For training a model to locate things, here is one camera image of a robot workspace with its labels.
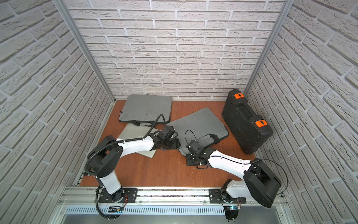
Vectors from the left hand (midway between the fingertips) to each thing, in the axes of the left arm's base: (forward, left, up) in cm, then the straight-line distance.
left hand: (180, 144), depth 90 cm
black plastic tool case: (0, -39, +17) cm, 43 cm away
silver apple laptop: (+13, +36, -5) cm, 38 cm away
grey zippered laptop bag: (+31, +28, -2) cm, 42 cm away
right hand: (-11, -6, -2) cm, 13 cm away
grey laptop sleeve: (+15, -17, -1) cm, 23 cm away
